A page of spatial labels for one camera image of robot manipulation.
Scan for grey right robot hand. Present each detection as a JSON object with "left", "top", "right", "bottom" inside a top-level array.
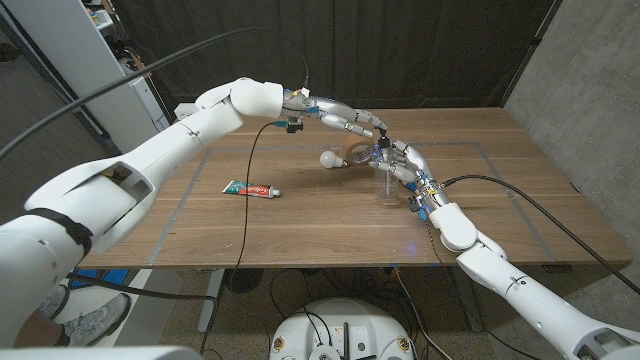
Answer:
[{"left": 369, "top": 138, "right": 451, "bottom": 211}]

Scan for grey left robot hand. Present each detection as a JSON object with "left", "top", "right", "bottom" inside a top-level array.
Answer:
[{"left": 298, "top": 94, "right": 390, "bottom": 138}]

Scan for clear dispenser bottle black pump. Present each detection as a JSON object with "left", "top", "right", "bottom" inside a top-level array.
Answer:
[{"left": 373, "top": 130, "right": 402, "bottom": 207}]

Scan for white light bulb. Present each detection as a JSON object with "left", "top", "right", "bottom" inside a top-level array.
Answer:
[{"left": 319, "top": 150, "right": 350, "bottom": 170}]

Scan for red teal toothpaste tube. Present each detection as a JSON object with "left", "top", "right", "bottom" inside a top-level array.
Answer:
[{"left": 221, "top": 179, "right": 282, "bottom": 200}]

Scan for light wooden table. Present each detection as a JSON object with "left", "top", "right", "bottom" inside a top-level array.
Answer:
[{"left": 149, "top": 141, "right": 559, "bottom": 264}]

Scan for brown packing tape roll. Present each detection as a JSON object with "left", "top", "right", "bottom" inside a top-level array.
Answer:
[{"left": 342, "top": 133, "right": 377, "bottom": 167}]

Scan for dark fabric curtain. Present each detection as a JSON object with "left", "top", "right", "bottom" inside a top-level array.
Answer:
[{"left": 110, "top": 0, "right": 556, "bottom": 112}]

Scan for white table leg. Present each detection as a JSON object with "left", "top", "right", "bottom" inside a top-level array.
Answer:
[
  {"left": 449, "top": 266, "right": 485, "bottom": 334},
  {"left": 197, "top": 268, "right": 226, "bottom": 334}
]

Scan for white power strip box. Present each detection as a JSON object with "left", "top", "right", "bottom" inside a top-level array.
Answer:
[{"left": 173, "top": 102, "right": 200, "bottom": 120}]

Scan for black backdrop pole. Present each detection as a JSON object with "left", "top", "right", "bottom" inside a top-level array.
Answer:
[{"left": 499, "top": 0, "right": 564, "bottom": 108}]

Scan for white robot torso base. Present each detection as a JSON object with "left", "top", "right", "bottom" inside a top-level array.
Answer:
[{"left": 268, "top": 298, "right": 415, "bottom": 360}]

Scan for black round floor object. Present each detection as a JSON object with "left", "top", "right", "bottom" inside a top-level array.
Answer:
[{"left": 223, "top": 268, "right": 265, "bottom": 295}]

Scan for white storage cabinet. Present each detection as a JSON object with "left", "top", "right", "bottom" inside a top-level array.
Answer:
[{"left": 2, "top": 0, "right": 171, "bottom": 156}]

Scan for white blue mobile base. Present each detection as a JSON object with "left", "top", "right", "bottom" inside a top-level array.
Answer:
[{"left": 67, "top": 268, "right": 184, "bottom": 346}]

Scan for grey sneaker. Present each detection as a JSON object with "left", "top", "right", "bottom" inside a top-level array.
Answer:
[
  {"left": 62, "top": 292, "right": 132, "bottom": 346},
  {"left": 37, "top": 283, "right": 71, "bottom": 321}
]

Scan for person's bare leg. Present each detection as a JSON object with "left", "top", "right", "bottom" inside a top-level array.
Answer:
[{"left": 14, "top": 309, "right": 69, "bottom": 349}]

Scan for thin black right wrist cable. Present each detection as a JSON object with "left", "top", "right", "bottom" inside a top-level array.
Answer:
[{"left": 422, "top": 217, "right": 544, "bottom": 360}]

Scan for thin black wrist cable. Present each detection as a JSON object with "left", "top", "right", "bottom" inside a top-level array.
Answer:
[
  {"left": 422, "top": 217, "right": 544, "bottom": 360},
  {"left": 230, "top": 121, "right": 291, "bottom": 274}
]

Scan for grey floor cable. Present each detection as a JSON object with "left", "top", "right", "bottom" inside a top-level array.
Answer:
[{"left": 393, "top": 267, "right": 441, "bottom": 360}]

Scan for thin black left wrist cable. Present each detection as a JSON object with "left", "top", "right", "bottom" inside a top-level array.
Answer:
[{"left": 230, "top": 121, "right": 291, "bottom": 274}]

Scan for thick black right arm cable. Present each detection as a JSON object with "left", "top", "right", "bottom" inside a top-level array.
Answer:
[{"left": 439, "top": 173, "right": 640, "bottom": 296}]

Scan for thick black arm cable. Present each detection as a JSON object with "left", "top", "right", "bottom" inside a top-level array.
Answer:
[
  {"left": 439, "top": 173, "right": 640, "bottom": 296},
  {"left": 0, "top": 26, "right": 310, "bottom": 161}
]

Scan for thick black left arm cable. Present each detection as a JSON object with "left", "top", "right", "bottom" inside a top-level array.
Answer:
[{"left": 0, "top": 26, "right": 310, "bottom": 161}]

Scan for thick black shoulder cable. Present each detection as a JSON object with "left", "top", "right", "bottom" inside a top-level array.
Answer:
[{"left": 67, "top": 272, "right": 219, "bottom": 354}]

